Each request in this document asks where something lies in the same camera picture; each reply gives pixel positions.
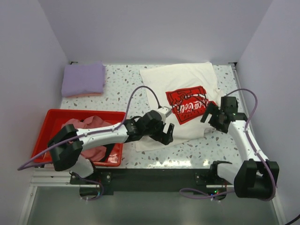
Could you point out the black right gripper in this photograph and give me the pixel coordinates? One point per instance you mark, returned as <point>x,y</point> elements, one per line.
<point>210,109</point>

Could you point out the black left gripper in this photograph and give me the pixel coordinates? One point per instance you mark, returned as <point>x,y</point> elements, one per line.
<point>166,138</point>

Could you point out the white t-shirt red print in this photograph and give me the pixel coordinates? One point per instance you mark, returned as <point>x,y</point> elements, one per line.
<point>187,89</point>

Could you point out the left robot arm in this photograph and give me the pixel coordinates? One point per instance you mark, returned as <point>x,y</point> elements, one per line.
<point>67,145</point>

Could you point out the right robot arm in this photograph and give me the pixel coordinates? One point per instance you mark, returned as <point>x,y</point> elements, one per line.
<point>257,176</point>

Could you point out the black garment in bin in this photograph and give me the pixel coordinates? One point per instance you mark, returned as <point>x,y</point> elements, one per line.
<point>109,148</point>

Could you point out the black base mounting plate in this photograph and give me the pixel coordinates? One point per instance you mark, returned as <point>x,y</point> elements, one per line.
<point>107,181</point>

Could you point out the pink t-shirt in bin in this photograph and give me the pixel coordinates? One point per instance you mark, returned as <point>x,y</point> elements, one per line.
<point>94,132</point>

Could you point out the folded purple t-shirt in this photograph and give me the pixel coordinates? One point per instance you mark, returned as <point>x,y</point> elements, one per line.
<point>83,79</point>

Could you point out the red plastic bin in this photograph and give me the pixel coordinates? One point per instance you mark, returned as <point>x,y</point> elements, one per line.
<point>55,118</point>

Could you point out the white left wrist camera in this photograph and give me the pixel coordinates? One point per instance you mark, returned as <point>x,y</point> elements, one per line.
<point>164,111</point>

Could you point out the aluminium frame rail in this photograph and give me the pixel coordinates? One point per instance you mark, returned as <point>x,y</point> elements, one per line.
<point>47,177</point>

